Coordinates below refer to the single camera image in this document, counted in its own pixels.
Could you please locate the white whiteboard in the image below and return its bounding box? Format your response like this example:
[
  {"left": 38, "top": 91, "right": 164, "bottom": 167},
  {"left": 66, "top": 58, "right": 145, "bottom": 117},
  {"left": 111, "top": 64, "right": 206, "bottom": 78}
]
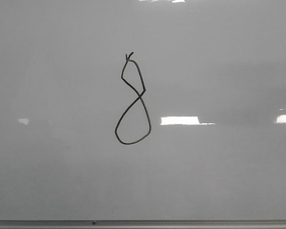
[{"left": 0, "top": 0, "right": 286, "bottom": 225}]

